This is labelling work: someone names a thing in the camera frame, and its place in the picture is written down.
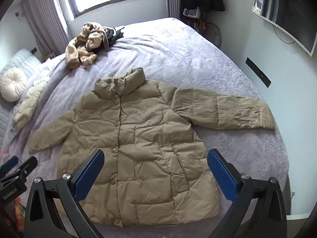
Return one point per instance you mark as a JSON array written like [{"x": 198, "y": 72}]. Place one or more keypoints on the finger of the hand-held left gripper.
[
  {"x": 27, "y": 164},
  {"x": 9, "y": 164}
]

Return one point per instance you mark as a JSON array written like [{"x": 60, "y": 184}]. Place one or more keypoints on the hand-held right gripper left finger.
[{"x": 89, "y": 176}]

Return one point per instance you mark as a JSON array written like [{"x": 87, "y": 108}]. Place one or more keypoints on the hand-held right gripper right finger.
[{"x": 221, "y": 176}]

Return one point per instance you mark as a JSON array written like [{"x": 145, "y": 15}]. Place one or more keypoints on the tan puffer jacket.
[{"x": 143, "y": 141}]

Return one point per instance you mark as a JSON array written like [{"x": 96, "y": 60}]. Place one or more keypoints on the person's left forearm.
[{"x": 19, "y": 213}]

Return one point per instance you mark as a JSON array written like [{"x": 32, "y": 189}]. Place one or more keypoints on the cream quilted jacket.
[{"x": 28, "y": 101}]

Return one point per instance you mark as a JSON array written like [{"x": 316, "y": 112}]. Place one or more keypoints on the round cream pillow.
[{"x": 12, "y": 84}]

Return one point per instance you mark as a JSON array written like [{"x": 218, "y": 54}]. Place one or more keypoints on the purple bed blanket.
[{"x": 178, "y": 57}]

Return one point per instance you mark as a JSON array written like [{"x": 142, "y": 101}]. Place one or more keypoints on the beige striped garment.
[{"x": 86, "y": 44}]

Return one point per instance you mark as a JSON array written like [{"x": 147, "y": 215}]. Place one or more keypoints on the dark garment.
[{"x": 115, "y": 36}]

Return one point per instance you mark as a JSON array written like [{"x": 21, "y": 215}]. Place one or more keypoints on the black wall plate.
[{"x": 258, "y": 72}]

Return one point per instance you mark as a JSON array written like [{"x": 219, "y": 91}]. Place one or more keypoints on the wall-mounted screen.
[{"x": 287, "y": 12}]

